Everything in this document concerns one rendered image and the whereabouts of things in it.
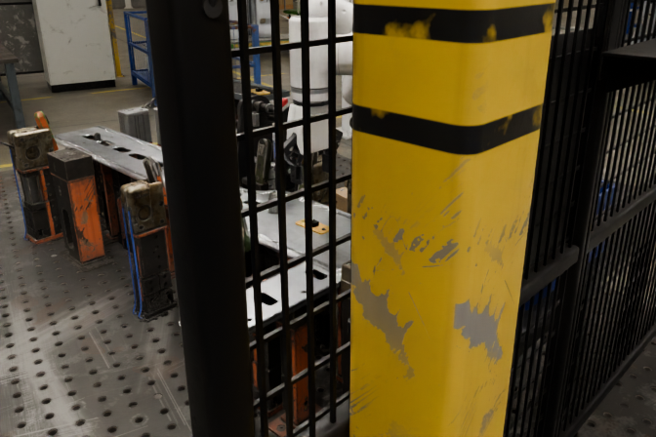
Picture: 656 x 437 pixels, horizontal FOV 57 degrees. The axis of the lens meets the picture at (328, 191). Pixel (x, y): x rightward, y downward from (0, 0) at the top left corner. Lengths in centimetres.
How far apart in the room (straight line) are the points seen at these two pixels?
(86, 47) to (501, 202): 813
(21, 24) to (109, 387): 799
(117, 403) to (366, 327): 95
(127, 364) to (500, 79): 121
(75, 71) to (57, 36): 47
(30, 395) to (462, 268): 117
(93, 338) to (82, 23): 705
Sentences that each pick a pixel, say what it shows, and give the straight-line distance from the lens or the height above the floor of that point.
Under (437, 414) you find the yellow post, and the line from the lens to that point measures 46.
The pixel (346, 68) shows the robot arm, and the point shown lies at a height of 135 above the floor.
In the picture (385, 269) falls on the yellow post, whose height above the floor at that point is 133.
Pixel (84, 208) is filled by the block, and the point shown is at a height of 88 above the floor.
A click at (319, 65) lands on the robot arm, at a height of 135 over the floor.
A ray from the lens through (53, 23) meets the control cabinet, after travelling 837.
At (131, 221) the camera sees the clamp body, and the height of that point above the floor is 96.
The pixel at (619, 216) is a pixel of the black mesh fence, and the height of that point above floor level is 115.
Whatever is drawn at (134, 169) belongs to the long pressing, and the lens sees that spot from 176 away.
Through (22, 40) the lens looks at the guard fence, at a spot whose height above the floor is 58.
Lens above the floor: 153
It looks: 21 degrees down
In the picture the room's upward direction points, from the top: straight up
